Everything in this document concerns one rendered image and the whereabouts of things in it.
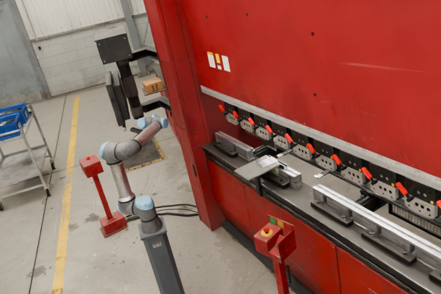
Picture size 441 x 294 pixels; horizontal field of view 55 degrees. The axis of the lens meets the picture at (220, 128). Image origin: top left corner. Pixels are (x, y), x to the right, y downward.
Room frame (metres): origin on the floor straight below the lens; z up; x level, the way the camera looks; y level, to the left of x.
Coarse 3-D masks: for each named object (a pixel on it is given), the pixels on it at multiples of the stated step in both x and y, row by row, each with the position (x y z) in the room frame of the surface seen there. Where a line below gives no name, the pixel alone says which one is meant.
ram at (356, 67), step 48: (192, 0) 3.17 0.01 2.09; (240, 0) 2.60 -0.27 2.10; (288, 0) 2.19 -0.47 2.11; (336, 0) 1.89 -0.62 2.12; (384, 0) 1.66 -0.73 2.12; (432, 0) 1.48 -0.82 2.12; (192, 48) 3.33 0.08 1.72; (240, 48) 2.68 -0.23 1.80; (288, 48) 2.24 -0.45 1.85; (336, 48) 1.91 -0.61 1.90; (384, 48) 1.67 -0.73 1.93; (432, 48) 1.47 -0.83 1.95; (240, 96) 2.78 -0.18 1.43; (288, 96) 2.29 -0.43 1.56; (336, 96) 1.94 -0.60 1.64; (384, 96) 1.68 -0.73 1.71; (432, 96) 1.47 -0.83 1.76; (336, 144) 1.96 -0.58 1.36; (384, 144) 1.68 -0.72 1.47; (432, 144) 1.47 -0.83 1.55
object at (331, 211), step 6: (312, 204) 2.13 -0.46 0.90; (324, 204) 2.09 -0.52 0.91; (318, 210) 2.08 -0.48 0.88; (324, 210) 2.04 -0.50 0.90; (330, 210) 2.02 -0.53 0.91; (336, 210) 2.01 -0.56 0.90; (330, 216) 1.99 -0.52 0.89; (336, 216) 1.96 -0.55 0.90; (342, 222) 1.91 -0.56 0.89; (348, 222) 1.88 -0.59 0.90
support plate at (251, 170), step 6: (264, 156) 2.65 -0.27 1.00; (252, 162) 2.61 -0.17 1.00; (240, 168) 2.56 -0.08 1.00; (246, 168) 2.54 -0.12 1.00; (252, 168) 2.53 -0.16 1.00; (258, 168) 2.51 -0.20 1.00; (264, 168) 2.49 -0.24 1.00; (270, 168) 2.47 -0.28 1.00; (240, 174) 2.48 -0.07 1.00; (246, 174) 2.46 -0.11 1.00; (252, 174) 2.45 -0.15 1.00; (258, 174) 2.43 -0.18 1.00
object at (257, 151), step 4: (264, 144) 3.10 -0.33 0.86; (256, 148) 3.07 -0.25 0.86; (260, 148) 3.05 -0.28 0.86; (264, 148) 3.07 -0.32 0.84; (268, 148) 3.06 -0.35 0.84; (276, 148) 3.11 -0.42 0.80; (256, 152) 3.04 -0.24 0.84; (260, 152) 3.03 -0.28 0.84; (264, 152) 3.06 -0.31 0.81; (268, 152) 3.07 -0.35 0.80; (272, 152) 3.09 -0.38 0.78; (276, 152) 3.10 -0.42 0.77; (280, 152) 3.11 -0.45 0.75; (260, 156) 3.03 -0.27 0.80; (272, 156) 3.08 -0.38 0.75
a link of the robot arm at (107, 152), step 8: (104, 144) 2.49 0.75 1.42; (112, 144) 2.46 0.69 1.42; (104, 152) 2.45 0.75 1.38; (112, 152) 2.42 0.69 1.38; (112, 160) 2.43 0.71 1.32; (120, 160) 2.45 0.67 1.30; (112, 168) 2.45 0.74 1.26; (120, 168) 2.45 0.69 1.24; (120, 176) 2.44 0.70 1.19; (120, 184) 2.44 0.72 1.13; (128, 184) 2.47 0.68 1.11; (120, 192) 2.44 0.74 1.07; (128, 192) 2.45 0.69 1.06; (120, 200) 2.44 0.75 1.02; (128, 200) 2.43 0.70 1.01; (120, 208) 2.44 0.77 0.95; (128, 208) 2.41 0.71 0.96
